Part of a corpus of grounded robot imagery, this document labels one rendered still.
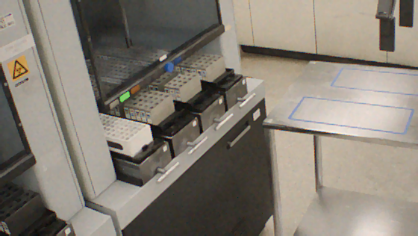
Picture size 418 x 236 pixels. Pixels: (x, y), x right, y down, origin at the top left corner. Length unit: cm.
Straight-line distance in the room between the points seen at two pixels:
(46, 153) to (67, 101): 14
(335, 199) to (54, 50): 126
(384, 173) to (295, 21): 150
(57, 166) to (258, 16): 277
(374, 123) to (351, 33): 217
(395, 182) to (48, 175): 178
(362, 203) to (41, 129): 126
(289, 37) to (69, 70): 268
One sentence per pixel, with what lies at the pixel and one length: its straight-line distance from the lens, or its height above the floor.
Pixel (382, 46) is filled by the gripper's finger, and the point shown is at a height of 120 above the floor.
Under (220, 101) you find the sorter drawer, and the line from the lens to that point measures 180.
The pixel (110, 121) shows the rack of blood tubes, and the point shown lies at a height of 86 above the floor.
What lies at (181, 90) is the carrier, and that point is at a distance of 174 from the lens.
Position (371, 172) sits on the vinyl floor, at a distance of 277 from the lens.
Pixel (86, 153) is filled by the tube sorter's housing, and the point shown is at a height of 88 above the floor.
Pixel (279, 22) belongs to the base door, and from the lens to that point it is 390.
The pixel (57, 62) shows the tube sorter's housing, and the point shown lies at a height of 116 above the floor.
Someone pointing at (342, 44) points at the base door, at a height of 18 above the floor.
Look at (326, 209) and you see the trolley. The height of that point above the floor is 28.
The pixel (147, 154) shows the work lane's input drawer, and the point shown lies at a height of 81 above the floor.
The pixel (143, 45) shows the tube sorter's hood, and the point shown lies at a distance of 157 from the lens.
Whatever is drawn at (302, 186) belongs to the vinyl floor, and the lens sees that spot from 268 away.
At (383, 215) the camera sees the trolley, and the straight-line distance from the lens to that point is 207.
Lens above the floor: 162
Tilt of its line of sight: 29 degrees down
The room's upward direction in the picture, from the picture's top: 9 degrees counter-clockwise
